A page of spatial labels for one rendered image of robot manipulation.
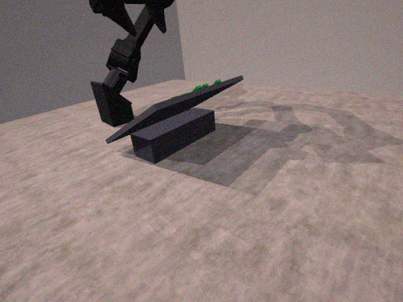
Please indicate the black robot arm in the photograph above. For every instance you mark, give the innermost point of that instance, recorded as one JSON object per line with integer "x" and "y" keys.
{"x": 126, "y": 54}

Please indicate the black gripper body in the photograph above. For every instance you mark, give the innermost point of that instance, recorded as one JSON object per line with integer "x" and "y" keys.
{"x": 98, "y": 5}

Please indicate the grey switch panel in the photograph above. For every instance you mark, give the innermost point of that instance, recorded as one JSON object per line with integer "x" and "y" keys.
{"x": 169, "y": 126}

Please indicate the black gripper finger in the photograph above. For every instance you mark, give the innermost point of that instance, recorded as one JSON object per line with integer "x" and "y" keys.
{"x": 116, "y": 11}
{"x": 157, "y": 14}

